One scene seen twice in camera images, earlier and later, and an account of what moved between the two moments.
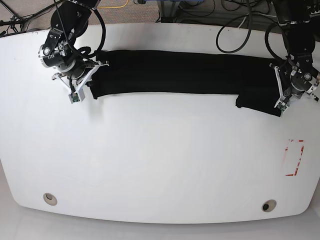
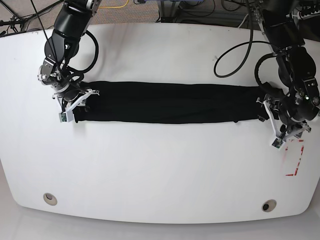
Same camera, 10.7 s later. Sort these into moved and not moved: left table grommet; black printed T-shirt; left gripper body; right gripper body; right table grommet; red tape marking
Moved: black printed T-shirt; left gripper body; right gripper body
Not moved: right table grommet; left table grommet; red tape marking
